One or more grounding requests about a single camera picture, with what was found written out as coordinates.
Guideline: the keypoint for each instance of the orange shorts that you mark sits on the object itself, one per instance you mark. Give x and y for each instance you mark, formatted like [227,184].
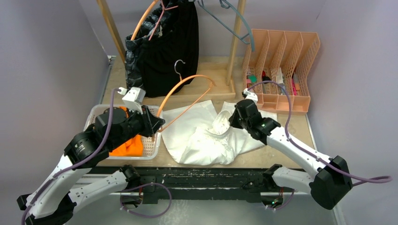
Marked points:
[132,147]

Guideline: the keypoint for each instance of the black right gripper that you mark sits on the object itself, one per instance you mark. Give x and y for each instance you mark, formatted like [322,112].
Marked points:
[233,121]

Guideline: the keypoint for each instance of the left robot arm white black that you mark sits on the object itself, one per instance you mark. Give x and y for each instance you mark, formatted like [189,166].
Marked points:
[56,201]

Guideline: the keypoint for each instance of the white shorts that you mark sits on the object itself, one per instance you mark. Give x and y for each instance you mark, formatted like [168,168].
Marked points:
[201,136]

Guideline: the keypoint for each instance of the orange hanger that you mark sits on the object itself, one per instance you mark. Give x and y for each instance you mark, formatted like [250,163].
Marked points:
[177,93]
[143,17]

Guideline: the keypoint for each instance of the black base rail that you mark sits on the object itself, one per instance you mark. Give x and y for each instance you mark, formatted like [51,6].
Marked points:
[188,183]

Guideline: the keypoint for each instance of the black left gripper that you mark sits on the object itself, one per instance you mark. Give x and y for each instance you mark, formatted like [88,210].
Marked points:
[152,123]

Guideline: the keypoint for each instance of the black shorts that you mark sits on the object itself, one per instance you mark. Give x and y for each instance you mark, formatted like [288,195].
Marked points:
[181,42]

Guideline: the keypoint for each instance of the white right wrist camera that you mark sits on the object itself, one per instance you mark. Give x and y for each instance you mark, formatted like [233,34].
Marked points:
[247,94]

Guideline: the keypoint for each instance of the green small item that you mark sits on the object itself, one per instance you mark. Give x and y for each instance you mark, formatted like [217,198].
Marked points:
[252,79]

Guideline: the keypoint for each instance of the dark camouflage shorts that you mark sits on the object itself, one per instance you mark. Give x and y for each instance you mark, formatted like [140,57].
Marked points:
[139,47]

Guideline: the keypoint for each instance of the wooden clothes rack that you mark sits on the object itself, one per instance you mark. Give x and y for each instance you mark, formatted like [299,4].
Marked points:
[220,72]

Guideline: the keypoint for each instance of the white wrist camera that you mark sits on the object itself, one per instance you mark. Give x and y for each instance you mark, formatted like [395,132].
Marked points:
[247,94]
[133,98]

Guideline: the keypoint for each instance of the pink thin hanger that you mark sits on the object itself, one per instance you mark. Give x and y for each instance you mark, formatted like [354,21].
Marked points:
[164,9]

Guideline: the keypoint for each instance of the pink plastic file organizer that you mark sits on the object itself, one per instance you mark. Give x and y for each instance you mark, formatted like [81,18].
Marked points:
[281,61]

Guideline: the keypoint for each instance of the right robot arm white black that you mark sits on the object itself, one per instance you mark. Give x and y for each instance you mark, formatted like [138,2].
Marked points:
[326,179]

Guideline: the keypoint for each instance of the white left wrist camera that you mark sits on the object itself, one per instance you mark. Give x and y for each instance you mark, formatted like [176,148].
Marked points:
[133,98]

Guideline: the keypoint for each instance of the pink small bottle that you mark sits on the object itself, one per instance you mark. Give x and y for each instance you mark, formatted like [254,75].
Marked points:
[249,84]

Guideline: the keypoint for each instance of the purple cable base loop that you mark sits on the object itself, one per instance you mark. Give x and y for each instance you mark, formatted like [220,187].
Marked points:
[151,198]

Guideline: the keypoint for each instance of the white plastic basket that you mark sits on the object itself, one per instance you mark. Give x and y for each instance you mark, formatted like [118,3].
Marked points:
[150,144]

